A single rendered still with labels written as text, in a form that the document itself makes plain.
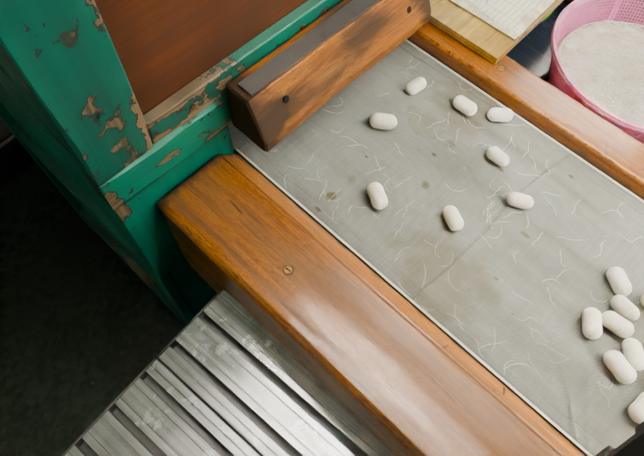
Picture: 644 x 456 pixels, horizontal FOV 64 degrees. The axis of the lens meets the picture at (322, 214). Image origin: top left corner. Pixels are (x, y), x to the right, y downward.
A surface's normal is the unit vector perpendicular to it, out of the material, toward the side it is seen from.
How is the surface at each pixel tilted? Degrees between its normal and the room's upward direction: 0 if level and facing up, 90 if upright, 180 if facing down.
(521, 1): 0
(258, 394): 0
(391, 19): 66
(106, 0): 90
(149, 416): 0
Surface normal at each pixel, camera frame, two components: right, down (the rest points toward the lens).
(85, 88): 0.73, 0.62
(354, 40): 0.67, 0.40
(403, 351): 0.04, -0.46
